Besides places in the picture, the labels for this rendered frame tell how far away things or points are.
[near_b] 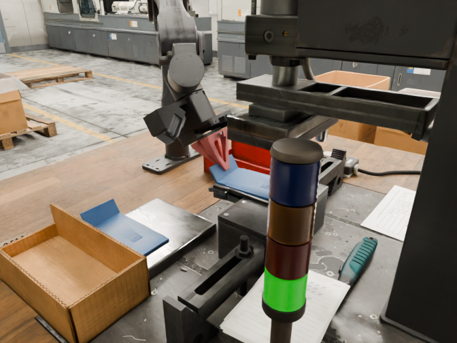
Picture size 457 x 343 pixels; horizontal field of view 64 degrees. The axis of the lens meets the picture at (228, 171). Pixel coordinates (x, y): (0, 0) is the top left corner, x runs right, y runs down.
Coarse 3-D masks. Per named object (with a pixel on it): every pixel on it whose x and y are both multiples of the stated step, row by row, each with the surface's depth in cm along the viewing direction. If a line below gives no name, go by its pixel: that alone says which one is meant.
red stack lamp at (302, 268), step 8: (272, 240) 29; (272, 248) 29; (280, 248) 29; (288, 248) 28; (296, 248) 28; (304, 248) 29; (272, 256) 30; (280, 256) 29; (288, 256) 29; (296, 256) 29; (304, 256) 29; (272, 264) 30; (280, 264) 29; (288, 264) 29; (296, 264) 29; (304, 264) 30; (272, 272) 30; (280, 272) 30; (288, 272) 29; (296, 272) 29; (304, 272) 30
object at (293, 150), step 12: (276, 144) 27; (288, 144) 27; (300, 144) 26; (312, 144) 27; (276, 156) 26; (288, 156) 25; (300, 156) 25; (312, 156) 25; (264, 300) 32; (276, 312) 31; (288, 312) 31; (300, 312) 32; (276, 324) 33; (288, 324) 33; (276, 336) 34; (288, 336) 34
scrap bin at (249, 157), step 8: (232, 144) 98; (240, 144) 96; (232, 152) 99; (240, 152) 97; (248, 152) 95; (256, 152) 94; (264, 152) 92; (208, 160) 89; (240, 160) 97; (248, 160) 96; (256, 160) 95; (264, 160) 93; (208, 168) 90; (248, 168) 82; (256, 168) 81; (264, 168) 79
